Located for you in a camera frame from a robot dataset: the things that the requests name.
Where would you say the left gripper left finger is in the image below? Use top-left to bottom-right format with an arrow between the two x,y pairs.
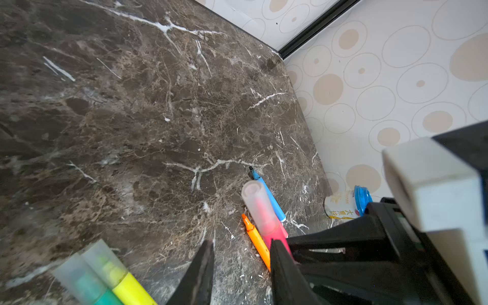
166,240 -> 215,304

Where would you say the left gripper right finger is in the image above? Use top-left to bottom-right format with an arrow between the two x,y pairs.
270,240 -> 320,305

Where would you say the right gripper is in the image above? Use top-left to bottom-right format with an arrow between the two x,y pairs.
287,198 -> 473,304

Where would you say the orange marker pen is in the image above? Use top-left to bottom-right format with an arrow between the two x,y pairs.
241,213 -> 271,271

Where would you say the blue marker pen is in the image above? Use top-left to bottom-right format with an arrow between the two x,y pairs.
249,166 -> 286,222

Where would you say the yellow marker pen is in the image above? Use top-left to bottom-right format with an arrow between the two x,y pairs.
81,240 -> 156,305

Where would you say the pink marker pen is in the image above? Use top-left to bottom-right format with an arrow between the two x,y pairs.
241,180 -> 294,260

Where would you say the green marker pen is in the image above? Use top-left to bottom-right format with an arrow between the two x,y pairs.
52,253 -> 123,305

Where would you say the blue-lidded plastic cup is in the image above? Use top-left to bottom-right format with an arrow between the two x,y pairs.
324,186 -> 372,220

